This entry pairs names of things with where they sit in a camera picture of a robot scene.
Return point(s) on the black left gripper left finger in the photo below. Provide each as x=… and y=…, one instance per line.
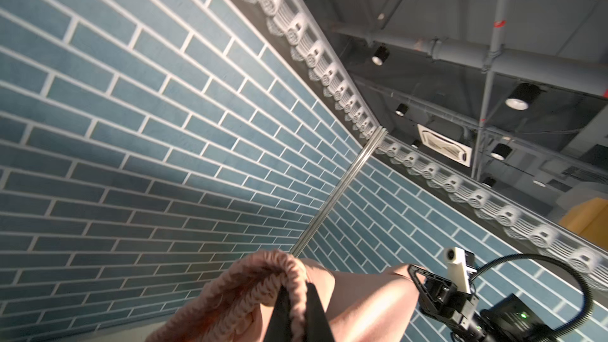
x=279, y=328

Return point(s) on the pink shorts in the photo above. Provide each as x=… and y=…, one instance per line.
x=238, y=305

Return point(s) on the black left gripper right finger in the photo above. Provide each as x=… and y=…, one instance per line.
x=317, y=328

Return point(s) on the aluminium corner post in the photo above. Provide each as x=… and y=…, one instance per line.
x=372, y=144

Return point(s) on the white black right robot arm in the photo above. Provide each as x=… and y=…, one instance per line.
x=508, y=320

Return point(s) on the ceiling air vent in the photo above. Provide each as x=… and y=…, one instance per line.
x=445, y=146

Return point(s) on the yellow cardboard box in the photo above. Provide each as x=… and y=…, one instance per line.
x=589, y=221

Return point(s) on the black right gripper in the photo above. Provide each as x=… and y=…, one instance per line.
x=439, y=299

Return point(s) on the grey ceiling pipe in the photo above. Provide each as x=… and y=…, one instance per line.
x=579, y=76

